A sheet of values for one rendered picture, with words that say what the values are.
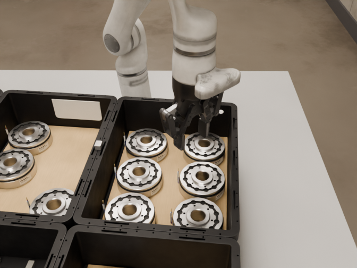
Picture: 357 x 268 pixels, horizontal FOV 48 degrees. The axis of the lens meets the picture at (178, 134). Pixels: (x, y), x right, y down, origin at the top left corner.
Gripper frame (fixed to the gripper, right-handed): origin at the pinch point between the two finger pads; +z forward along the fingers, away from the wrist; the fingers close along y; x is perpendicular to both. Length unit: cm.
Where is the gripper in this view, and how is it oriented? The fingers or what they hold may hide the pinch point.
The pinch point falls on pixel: (191, 135)
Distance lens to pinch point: 77.8
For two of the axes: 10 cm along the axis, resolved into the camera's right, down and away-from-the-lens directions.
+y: -7.7, 4.1, -4.9
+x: 6.3, 5.0, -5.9
